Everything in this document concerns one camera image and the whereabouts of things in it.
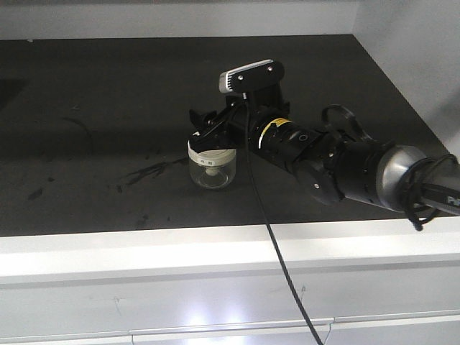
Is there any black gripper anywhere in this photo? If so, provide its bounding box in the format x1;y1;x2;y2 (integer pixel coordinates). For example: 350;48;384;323
189;101;290;153

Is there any glass jar with white lid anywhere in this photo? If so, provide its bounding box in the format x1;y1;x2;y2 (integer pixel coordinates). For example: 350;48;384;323
188;140;236;190

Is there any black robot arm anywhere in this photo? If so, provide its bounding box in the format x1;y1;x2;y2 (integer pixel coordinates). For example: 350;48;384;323
190;101;459;231

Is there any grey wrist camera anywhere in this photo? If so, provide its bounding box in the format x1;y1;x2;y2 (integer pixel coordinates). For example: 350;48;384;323
218;59;285;94

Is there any black camera cable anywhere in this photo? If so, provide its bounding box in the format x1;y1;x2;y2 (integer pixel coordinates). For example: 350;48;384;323
243;92;324;345

